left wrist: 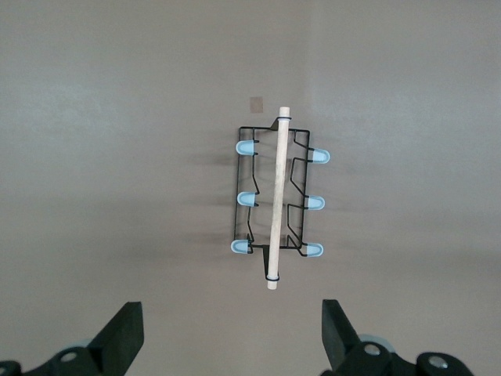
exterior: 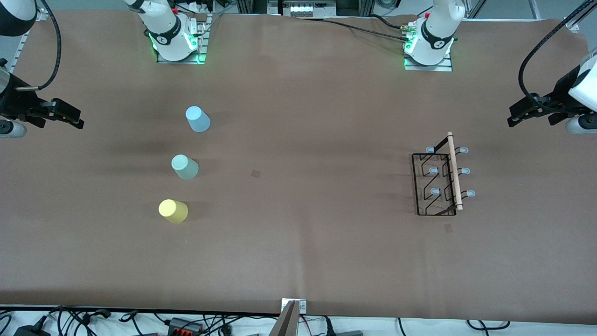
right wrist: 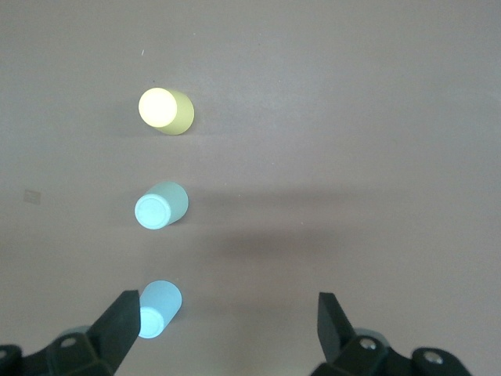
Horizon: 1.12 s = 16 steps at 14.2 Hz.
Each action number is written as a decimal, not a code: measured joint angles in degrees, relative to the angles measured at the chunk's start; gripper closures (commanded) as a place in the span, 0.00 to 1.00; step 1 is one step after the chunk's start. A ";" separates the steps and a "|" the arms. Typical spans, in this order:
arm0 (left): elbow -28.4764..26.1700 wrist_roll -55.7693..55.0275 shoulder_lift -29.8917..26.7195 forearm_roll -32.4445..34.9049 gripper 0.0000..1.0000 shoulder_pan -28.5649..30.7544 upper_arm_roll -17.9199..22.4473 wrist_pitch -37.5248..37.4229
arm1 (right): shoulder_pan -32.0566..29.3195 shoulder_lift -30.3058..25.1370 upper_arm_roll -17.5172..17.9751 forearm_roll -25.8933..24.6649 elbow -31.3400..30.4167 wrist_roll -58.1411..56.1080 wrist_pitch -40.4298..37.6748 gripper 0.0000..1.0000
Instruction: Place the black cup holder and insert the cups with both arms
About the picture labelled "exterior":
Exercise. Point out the light blue plastic cup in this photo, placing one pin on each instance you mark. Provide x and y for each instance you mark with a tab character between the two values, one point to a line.
198	120

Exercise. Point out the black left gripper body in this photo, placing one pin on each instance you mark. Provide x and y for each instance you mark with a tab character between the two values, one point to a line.
556	98

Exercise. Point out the yellow plastic cup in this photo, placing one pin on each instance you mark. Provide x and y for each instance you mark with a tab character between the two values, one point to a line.
173	211

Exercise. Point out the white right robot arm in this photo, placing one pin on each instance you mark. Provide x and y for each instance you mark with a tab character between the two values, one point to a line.
163	23

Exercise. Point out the teal green plastic cup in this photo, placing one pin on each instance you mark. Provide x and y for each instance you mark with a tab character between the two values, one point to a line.
185	167

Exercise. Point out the aluminium frame rail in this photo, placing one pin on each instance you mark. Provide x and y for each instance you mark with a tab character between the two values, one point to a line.
23	42
578	16

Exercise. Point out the brown table cover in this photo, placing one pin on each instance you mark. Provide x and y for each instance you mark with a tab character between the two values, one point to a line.
298	256

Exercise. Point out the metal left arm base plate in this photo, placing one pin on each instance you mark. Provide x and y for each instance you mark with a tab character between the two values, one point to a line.
445	66

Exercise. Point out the aluminium profile beam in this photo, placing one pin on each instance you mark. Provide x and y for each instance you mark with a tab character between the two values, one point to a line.
285	324

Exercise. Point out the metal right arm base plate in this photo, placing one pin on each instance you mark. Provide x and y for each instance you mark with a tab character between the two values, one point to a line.
201	42

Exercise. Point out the black orange terminal block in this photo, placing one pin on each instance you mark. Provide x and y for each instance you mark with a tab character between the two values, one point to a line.
185	325

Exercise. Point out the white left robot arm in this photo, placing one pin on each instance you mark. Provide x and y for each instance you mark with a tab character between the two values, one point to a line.
436	28

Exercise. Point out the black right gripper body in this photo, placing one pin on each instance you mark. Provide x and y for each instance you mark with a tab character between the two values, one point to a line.
15	103

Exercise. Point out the black power adapter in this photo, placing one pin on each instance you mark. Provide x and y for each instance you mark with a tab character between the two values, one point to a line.
30	330

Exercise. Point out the small metal bracket plate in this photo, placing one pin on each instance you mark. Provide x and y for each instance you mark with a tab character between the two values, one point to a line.
303	306

